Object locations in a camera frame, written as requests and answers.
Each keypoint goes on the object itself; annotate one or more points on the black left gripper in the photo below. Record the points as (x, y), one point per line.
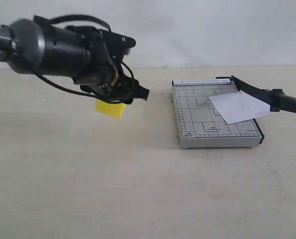
(109, 83)

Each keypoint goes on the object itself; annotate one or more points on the yellow foam cube block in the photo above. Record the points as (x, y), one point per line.
(113, 110)

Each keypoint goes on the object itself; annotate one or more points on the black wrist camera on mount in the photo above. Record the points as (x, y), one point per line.
(118, 45)

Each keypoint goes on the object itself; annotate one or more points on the black cutter blade lever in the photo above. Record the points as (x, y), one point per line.
(275, 98)

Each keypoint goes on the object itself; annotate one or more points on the white paper sheet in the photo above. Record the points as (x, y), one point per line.
(239, 106)

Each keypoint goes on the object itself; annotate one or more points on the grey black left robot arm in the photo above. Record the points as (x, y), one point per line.
(79, 47)

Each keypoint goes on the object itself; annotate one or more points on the grey paper cutter base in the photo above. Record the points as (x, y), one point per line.
(200, 125)

